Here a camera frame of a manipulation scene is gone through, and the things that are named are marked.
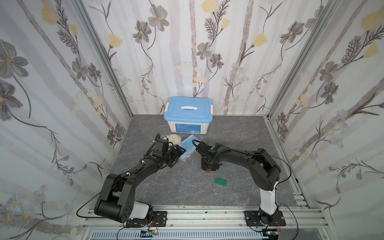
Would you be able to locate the long green lego brick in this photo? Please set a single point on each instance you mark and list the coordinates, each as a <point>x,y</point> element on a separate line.
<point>221,182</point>

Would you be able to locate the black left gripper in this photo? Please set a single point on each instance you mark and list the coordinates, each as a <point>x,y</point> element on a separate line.
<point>174,153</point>

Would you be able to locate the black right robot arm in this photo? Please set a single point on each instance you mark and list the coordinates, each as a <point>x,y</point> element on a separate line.
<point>265,172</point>

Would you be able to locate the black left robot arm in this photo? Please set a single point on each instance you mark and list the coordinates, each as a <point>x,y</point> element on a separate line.
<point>116,201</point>

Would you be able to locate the blue lidded storage box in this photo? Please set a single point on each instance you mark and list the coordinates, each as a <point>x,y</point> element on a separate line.
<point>189,115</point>

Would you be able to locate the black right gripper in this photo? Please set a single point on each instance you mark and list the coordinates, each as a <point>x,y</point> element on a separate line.
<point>202,148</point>

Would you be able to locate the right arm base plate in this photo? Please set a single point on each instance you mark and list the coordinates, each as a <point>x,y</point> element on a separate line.
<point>257,219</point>

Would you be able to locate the bagged blue face masks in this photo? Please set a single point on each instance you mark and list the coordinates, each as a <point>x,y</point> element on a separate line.
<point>188,145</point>

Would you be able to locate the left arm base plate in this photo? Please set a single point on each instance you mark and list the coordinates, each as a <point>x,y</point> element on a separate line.
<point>157,218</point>

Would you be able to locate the aluminium front rail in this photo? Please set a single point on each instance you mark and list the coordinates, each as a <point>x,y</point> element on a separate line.
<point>302,223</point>

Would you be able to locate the white slotted cable duct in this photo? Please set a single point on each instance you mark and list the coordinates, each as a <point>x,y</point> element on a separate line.
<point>240,234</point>

